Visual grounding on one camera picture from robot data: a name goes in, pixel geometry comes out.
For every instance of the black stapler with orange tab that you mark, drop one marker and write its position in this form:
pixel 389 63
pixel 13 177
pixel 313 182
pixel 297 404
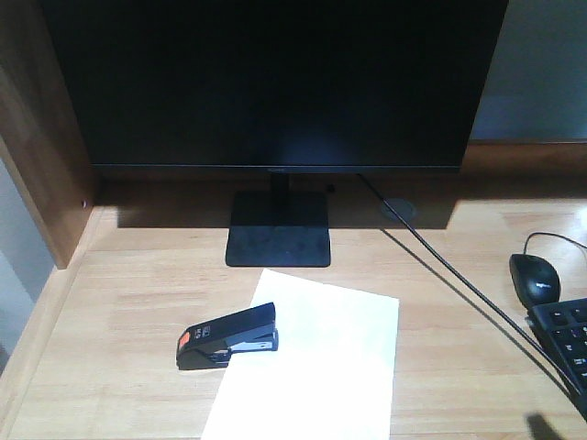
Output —
pixel 211 344

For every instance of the white paper sheet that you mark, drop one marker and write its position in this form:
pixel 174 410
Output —
pixel 331 376

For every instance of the wooden desk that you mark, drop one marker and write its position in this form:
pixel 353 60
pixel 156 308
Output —
pixel 143 252

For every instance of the black monitor with stand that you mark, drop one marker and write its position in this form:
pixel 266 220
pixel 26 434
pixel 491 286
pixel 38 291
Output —
pixel 278 88

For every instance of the black computer mouse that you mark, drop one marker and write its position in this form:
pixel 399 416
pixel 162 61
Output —
pixel 535 280

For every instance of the black keyboard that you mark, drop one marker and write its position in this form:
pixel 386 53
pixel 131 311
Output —
pixel 560 328

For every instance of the grey desk cable grommet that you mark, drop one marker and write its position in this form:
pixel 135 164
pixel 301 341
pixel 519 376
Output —
pixel 392 207

